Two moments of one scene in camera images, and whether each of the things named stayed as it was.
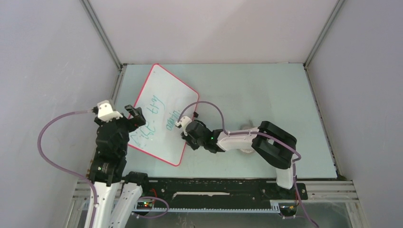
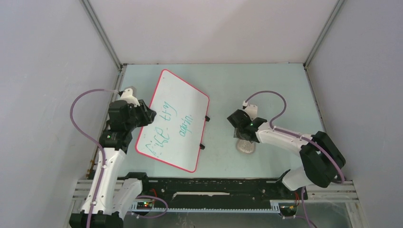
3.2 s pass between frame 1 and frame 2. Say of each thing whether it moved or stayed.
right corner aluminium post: stayed
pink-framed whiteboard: moved
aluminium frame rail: stayed
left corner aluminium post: stayed
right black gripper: moved
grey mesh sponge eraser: stayed
